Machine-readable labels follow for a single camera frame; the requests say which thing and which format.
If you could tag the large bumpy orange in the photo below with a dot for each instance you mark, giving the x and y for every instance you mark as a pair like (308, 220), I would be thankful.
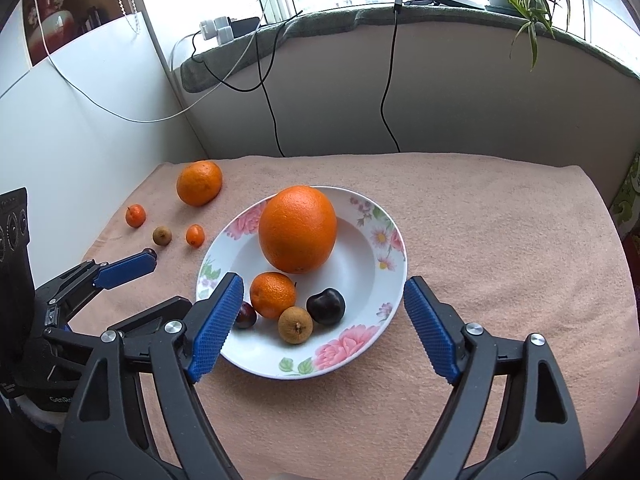
(199, 182)

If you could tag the tiny orange kumquat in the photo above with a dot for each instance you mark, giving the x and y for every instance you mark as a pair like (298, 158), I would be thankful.
(195, 235)

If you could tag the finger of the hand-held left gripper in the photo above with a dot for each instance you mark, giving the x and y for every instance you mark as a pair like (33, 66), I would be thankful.
(125, 267)
(150, 312)

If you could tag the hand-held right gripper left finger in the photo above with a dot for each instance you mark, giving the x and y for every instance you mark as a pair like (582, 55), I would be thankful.
(217, 325)

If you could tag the large smooth orange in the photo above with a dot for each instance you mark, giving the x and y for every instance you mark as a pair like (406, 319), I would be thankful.
(297, 230)

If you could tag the red vase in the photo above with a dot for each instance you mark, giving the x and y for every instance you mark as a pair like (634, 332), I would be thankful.
(47, 10)

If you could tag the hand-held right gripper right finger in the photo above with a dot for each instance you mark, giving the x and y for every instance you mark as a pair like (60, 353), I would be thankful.
(432, 330)

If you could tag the small tangerine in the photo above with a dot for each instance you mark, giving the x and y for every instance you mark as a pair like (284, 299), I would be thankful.
(135, 215)
(272, 295)

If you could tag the white floral plate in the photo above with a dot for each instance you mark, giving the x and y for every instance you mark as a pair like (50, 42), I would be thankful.
(350, 270)

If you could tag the brown kiwi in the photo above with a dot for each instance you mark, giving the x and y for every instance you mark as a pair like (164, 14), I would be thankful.
(296, 326)
(162, 235)

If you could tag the grey windowsill cloth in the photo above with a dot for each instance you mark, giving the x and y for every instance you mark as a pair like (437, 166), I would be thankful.
(350, 20)

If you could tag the dark books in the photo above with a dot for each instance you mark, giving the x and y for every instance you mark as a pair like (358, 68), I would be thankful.
(92, 17)

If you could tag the black power adapter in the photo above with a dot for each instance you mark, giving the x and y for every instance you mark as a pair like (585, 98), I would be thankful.
(245, 26)

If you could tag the white cabinet panel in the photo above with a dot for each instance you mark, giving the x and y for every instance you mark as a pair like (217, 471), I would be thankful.
(75, 110)

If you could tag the dark plum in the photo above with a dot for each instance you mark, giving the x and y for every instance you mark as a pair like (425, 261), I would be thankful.
(149, 250)
(326, 306)
(247, 316)

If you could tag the peach towel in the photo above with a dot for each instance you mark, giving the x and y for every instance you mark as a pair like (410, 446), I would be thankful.
(450, 260)

